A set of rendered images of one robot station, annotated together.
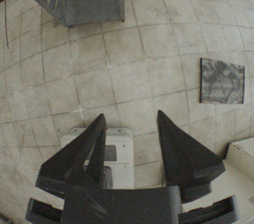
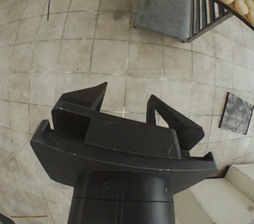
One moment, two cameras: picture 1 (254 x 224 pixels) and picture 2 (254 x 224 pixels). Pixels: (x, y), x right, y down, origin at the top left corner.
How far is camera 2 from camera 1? 0.48 m
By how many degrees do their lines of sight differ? 6
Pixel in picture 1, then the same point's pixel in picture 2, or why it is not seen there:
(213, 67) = (234, 101)
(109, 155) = not seen: hidden behind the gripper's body
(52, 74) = (102, 66)
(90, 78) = (142, 83)
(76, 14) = (148, 18)
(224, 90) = (236, 121)
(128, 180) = not seen: hidden behind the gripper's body
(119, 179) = not seen: hidden behind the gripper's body
